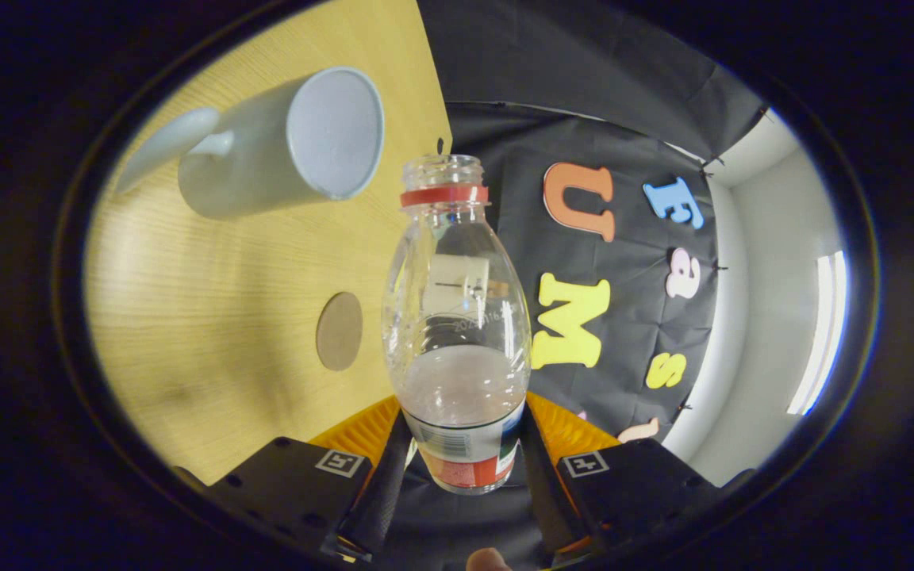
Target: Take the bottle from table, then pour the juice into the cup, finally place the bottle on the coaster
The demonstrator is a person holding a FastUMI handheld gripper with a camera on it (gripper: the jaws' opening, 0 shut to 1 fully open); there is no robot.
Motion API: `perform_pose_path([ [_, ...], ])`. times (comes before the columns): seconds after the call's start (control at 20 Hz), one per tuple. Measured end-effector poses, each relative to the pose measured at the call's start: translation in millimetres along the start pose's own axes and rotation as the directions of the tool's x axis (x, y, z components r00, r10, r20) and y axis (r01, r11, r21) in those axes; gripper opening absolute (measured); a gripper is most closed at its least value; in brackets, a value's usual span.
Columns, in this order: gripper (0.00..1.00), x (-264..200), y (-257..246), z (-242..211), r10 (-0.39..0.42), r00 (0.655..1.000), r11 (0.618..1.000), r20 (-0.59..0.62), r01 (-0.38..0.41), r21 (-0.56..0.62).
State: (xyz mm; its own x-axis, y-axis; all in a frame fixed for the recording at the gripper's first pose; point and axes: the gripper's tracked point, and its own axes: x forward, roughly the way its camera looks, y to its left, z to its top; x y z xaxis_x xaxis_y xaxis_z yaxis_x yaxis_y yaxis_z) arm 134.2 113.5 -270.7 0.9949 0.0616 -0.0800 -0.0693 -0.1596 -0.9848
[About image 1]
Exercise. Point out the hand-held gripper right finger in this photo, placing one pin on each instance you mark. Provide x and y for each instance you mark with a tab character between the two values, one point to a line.
639	484

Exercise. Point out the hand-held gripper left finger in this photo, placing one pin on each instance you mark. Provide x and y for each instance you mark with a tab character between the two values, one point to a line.
290	484

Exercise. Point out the round brown coaster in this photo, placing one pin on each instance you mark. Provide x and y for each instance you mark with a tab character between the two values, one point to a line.
339	331

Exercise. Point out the clear plastic juice bottle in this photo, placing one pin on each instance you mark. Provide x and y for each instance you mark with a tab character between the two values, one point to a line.
457	381

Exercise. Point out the white ceramic cup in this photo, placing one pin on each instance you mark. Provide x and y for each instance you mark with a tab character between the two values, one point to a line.
251	159

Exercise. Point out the wooden table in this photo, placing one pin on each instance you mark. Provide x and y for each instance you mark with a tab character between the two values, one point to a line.
211	317

